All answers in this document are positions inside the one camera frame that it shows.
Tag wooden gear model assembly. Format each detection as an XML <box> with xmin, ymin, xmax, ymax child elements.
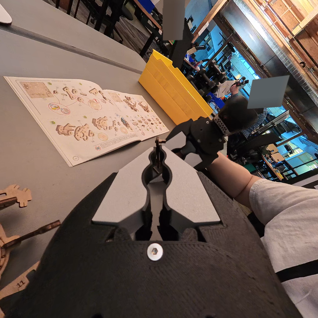
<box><xmin>0</xmin><ymin>220</ymin><xmax>61</xmax><ymax>281</ymax></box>

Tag white rounded device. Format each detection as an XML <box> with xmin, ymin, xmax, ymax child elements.
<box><xmin>0</xmin><ymin>3</ymin><xmax>12</xmax><ymax>25</ymax></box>

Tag laser-cut plywood parts sheet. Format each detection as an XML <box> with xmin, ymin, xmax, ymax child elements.
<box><xmin>0</xmin><ymin>261</ymin><xmax>41</xmax><ymax>301</ymax></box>

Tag black office chair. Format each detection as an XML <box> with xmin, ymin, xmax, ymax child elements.
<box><xmin>94</xmin><ymin>0</ymin><xmax>135</xmax><ymax>44</ymax></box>

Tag open instruction booklet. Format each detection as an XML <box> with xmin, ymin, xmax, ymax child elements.
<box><xmin>4</xmin><ymin>76</ymin><xmax>170</xmax><ymax>167</ymax></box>

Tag person's right forearm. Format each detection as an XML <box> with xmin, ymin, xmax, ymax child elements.
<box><xmin>206</xmin><ymin>152</ymin><xmax>264</xmax><ymax>210</ymax></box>

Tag rack of black dumbbells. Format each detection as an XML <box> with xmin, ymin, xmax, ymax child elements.
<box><xmin>186</xmin><ymin>60</ymin><xmax>230</xmax><ymax>100</ymax></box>

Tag yellow plastic bin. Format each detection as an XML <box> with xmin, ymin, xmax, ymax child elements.
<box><xmin>138</xmin><ymin>49</ymin><xmax>214</xmax><ymax>126</ymax></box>

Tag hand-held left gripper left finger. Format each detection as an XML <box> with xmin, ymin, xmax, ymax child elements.
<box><xmin>92</xmin><ymin>147</ymin><xmax>157</xmax><ymax>235</ymax></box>

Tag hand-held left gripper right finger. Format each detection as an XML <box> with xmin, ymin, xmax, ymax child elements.
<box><xmin>161</xmin><ymin>145</ymin><xmax>221</xmax><ymax>234</ymax></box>

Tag notched wooden model piece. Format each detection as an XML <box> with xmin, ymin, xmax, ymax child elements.
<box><xmin>0</xmin><ymin>184</ymin><xmax>32</xmax><ymax>209</ymax></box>

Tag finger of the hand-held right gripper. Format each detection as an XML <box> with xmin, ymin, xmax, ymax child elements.
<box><xmin>180</xmin><ymin>142</ymin><xmax>198</xmax><ymax>161</ymax></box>

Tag person's white shirt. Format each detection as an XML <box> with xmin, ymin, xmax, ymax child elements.
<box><xmin>248</xmin><ymin>178</ymin><xmax>318</xmax><ymax>318</ymax></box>

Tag small round wooden model part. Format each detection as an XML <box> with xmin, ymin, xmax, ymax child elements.
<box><xmin>153</xmin><ymin>137</ymin><xmax>167</xmax><ymax>173</ymax></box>

